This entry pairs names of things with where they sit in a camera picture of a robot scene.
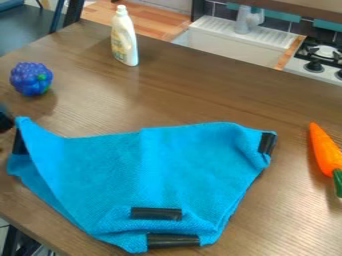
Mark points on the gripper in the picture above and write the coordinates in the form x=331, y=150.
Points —
x=4, y=121

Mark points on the blue cloth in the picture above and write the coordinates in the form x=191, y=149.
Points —
x=147, y=166

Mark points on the blue toy grapes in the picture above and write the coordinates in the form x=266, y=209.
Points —
x=30, y=79

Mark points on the white bottle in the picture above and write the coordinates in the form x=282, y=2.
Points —
x=124, y=40

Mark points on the toy sink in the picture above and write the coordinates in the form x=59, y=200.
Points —
x=240, y=45

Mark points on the toy stove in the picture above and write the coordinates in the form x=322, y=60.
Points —
x=318, y=60

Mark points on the orange toy carrot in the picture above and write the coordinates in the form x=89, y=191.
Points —
x=325, y=150

